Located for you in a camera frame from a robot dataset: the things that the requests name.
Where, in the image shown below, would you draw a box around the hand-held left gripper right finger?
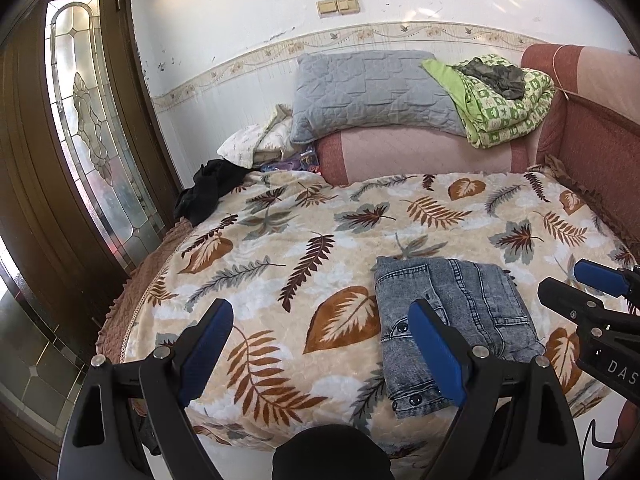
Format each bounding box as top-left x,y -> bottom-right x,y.
407,298 -> 586,480

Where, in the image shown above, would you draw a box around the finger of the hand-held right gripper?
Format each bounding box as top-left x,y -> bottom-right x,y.
537,277 -> 626,331
573,258 -> 640,306

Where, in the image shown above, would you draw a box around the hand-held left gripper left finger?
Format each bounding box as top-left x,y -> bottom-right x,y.
59,298 -> 235,480

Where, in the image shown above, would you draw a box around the blue denim pants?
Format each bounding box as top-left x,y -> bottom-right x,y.
374,256 -> 547,421

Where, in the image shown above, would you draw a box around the leaf printed blanket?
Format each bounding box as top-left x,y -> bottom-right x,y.
120,170 -> 636,461

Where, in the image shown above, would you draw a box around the black cloth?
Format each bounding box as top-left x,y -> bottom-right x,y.
172,159 -> 251,226

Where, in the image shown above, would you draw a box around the green patterned quilt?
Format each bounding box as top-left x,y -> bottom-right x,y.
420,52 -> 557,150

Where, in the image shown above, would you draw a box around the pink bolster cushion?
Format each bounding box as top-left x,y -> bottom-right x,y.
315,127 -> 543,188

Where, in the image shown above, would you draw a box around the purple packets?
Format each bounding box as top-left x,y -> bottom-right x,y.
257,145 -> 321,175

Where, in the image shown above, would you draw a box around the white floral cloth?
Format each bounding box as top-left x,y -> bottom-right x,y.
216,104 -> 296,168

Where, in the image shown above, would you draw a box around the dark grey cloth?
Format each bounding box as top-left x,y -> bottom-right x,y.
452,57 -> 526,101

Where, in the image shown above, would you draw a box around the wooden door with glass pane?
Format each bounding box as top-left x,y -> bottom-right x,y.
0,0 -> 183,480

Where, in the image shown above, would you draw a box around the grey quilted pillow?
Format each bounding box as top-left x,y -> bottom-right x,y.
290,50 -> 468,145

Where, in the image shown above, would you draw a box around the black cable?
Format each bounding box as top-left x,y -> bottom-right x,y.
590,419 -> 622,450

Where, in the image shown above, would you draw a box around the beige cord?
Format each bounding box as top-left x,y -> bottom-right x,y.
552,44 -> 574,102

